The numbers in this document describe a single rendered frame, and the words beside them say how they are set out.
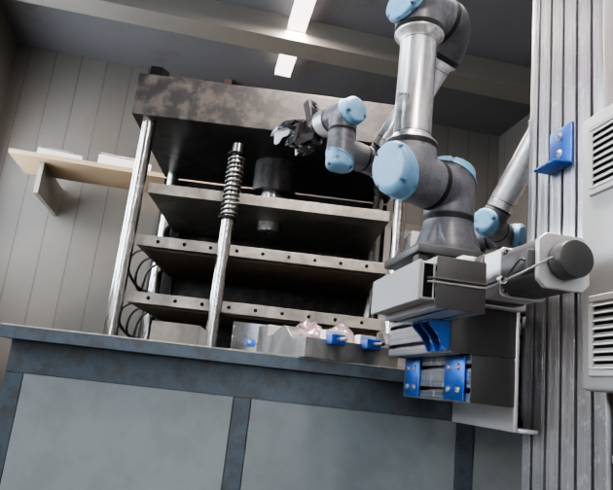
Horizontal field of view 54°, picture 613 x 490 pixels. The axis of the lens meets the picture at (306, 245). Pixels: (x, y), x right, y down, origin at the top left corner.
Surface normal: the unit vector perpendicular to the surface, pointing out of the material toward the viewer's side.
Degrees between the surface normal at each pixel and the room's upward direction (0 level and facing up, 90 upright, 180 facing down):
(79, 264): 90
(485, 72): 90
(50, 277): 90
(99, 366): 90
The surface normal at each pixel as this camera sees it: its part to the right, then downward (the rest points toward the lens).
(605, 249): -0.98, -0.15
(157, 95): 0.05, -0.22
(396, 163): -0.80, -0.10
